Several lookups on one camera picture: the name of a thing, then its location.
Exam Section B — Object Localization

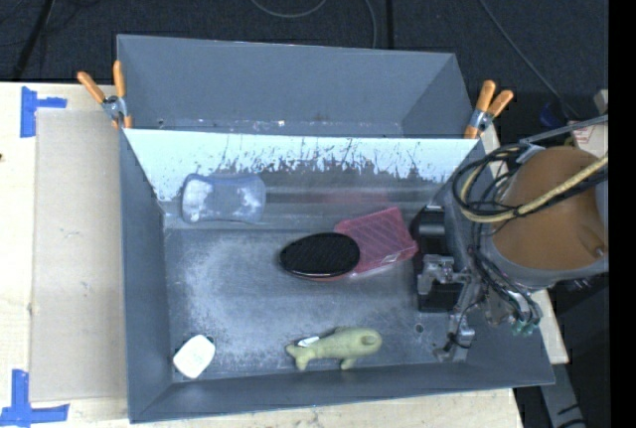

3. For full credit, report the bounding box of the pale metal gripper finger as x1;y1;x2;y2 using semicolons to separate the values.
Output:
432;342;471;363
449;319;476;349

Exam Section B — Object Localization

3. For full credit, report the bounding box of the pale green toy fish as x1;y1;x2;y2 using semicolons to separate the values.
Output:
284;326;384;372

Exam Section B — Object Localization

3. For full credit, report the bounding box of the grey metal bin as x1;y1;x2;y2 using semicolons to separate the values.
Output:
114;33;557;425

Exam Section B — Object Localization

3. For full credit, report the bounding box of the white rounded block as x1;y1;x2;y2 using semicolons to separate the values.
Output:
172;334;218;380

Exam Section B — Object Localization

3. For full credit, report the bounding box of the pale cardboard board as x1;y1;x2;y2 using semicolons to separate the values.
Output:
28;107;128;403

